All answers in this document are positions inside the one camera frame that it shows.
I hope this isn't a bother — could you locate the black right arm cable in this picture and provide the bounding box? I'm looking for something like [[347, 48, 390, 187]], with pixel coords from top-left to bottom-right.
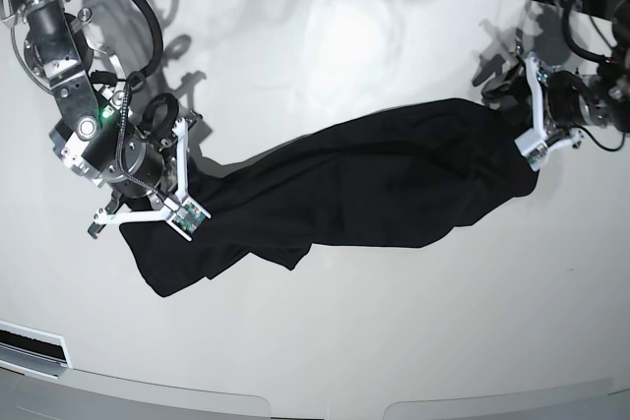
[[58, 0, 163, 91]]

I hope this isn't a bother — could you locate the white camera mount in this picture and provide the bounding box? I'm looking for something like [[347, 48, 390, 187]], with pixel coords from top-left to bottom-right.
[[514, 52, 584, 172], [93, 112, 211, 241]]

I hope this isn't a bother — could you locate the black t-shirt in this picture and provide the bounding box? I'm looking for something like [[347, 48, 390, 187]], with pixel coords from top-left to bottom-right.
[[119, 98, 538, 297]]

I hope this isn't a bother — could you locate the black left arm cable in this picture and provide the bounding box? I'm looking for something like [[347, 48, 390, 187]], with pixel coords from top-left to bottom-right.
[[560, 0, 621, 67]]

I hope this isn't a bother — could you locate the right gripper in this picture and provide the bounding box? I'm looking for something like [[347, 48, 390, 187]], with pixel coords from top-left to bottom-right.
[[88, 94, 179, 239]]

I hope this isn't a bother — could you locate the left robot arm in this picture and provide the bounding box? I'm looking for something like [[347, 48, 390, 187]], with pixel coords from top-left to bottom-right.
[[542, 0, 629, 134]]

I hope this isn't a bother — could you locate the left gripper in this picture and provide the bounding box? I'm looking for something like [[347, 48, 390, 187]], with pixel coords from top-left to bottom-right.
[[546, 71, 594, 129]]

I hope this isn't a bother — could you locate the white slotted table bracket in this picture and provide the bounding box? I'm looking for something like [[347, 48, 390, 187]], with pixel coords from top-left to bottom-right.
[[1, 321, 74, 369]]

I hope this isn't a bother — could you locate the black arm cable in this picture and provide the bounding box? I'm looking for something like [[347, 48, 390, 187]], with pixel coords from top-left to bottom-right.
[[560, 0, 621, 67], [58, 0, 163, 91]]

